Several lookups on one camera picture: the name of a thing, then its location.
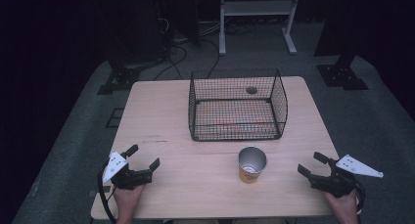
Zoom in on person's left hand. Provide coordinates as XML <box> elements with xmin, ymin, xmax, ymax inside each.
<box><xmin>113</xmin><ymin>184</ymin><xmax>147</xmax><ymax>216</ymax></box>

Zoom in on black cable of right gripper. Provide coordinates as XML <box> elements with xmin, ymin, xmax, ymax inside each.
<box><xmin>353</xmin><ymin>181</ymin><xmax>366</xmax><ymax>216</ymax></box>

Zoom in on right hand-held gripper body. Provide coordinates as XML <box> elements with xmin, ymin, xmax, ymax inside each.
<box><xmin>309</xmin><ymin>154</ymin><xmax>385</xmax><ymax>199</ymax></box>

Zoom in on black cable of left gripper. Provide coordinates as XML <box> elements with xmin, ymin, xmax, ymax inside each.
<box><xmin>97</xmin><ymin>160</ymin><xmax>117</xmax><ymax>224</ymax></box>

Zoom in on black wire mesh basket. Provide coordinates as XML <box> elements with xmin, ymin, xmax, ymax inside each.
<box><xmin>188</xmin><ymin>67</ymin><xmax>289</xmax><ymax>142</ymax></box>

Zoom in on bundle of floor cables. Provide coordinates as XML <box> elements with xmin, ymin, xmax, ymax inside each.
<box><xmin>153</xmin><ymin>17</ymin><xmax>258</xmax><ymax>81</ymax></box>

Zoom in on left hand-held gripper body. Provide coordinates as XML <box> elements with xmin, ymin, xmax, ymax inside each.
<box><xmin>102</xmin><ymin>151</ymin><xmax>154</xmax><ymax>191</ymax></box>

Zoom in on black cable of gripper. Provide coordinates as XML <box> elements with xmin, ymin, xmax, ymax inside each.
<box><xmin>97</xmin><ymin>160</ymin><xmax>117</xmax><ymax>224</ymax></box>
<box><xmin>353</xmin><ymin>181</ymin><xmax>366</xmax><ymax>216</ymax></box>

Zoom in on black stand base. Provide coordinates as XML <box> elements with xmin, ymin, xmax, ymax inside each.
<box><xmin>316</xmin><ymin>52</ymin><xmax>370</xmax><ymax>91</ymax></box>
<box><xmin>96</xmin><ymin>56</ymin><xmax>142</xmax><ymax>96</ymax></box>

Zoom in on white metal desk frame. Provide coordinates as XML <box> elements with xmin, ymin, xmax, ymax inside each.
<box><xmin>218</xmin><ymin>0</ymin><xmax>301</xmax><ymax>57</ymax></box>

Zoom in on metal cup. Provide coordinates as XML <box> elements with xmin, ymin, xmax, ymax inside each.
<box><xmin>237</xmin><ymin>146</ymin><xmax>268</xmax><ymax>185</ymax></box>

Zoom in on person's right hand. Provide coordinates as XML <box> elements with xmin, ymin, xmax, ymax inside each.
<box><xmin>322</xmin><ymin>189</ymin><xmax>359</xmax><ymax>222</ymax></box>

